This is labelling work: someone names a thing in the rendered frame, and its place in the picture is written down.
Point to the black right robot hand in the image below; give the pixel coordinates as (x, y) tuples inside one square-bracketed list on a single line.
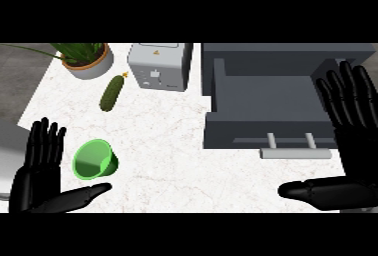
[(352, 133)]

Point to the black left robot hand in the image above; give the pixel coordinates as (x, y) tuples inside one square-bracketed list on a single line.
[(36, 180)]

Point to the green plastic cup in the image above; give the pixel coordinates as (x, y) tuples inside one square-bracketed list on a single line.
[(95, 159)]

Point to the dark grey open drawer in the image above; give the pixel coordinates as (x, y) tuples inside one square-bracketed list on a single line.
[(267, 113)]

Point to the dark grey cabinet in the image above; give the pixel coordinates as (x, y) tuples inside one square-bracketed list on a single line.
[(290, 55)]

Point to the green cucumber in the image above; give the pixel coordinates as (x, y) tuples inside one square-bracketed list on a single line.
[(111, 93)]

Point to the potted green plant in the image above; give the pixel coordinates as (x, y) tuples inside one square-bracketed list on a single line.
[(86, 59)]

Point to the grey toaster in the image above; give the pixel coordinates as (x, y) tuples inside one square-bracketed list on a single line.
[(160, 66)]

